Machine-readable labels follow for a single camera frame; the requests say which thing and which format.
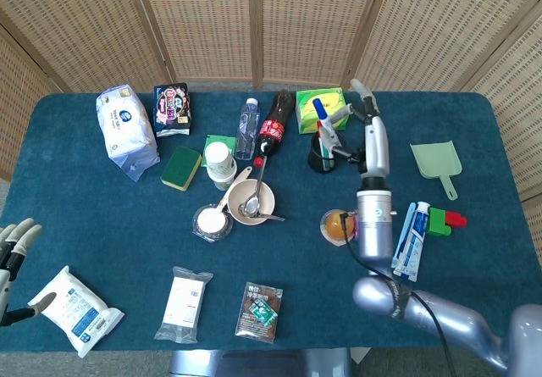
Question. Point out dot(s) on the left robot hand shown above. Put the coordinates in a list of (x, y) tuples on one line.
[(17, 239)]

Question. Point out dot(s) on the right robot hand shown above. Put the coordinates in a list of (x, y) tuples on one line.
[(376, 148)]

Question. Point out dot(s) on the blue whiteboard marker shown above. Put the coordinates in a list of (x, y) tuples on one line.
[(322, 114)]

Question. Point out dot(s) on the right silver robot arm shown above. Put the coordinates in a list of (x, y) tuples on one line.
[(374, 224)]

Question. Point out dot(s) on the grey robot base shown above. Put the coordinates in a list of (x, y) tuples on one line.
[(262, 362)]

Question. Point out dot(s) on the black mesh pen holder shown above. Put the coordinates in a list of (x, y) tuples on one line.
[(315, 159)]

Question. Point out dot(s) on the light green dustpan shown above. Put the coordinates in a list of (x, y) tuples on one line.
[(436, 159)]

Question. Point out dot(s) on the green tissue box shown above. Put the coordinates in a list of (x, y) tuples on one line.
[(309, 123)]

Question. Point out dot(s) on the purple wrapped pack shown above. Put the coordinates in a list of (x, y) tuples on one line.
[(356, 226)]

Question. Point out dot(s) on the orange jelly cup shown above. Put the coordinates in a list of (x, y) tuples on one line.
[(334, 226)]

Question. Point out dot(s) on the white blue wet wipes pack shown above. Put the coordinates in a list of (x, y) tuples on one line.
[(74, 307)]

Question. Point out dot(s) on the packaged blue toothbrush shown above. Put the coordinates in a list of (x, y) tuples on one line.
[(404, 233)]

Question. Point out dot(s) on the white blue toothpaste tube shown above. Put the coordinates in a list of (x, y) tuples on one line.
[(419, 233)]

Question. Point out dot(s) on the green red toy blocks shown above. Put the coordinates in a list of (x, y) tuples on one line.
[(440, 222)]

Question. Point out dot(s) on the cola bottle red cap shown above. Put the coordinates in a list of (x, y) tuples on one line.
[(275, 125)]

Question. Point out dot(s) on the beige bowl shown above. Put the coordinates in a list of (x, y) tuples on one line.
[(264, 195)]

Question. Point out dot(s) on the long silver spoon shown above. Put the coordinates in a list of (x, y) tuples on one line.
[(255, 190)]

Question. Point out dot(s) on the clear plastic water bottle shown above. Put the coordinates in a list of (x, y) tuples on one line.
[(248, 129)]

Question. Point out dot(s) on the green paper card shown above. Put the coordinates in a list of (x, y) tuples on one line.
[(224, 141)]

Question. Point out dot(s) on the blue white tissue pack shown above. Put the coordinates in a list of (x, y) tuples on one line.
[(127, 133)]

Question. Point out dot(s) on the printed instant drink cup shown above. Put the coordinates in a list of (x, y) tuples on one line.
[(224, 182)]

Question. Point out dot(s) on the floral white paper cup stack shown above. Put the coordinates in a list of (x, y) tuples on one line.
[(218, 159)]

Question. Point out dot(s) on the woven folding screen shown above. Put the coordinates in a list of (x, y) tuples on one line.
[(271, 25)]

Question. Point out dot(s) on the green yellow sponge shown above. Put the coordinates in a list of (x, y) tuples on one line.
[(181, 167)]

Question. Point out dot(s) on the white pads plastic bag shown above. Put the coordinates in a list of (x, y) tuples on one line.
[(184, 305)]

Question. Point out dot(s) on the black snack packet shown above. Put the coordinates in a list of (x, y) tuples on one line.
[(171, 110)]

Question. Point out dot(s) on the clear coffee box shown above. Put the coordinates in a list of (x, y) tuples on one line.
[(256, 322)]

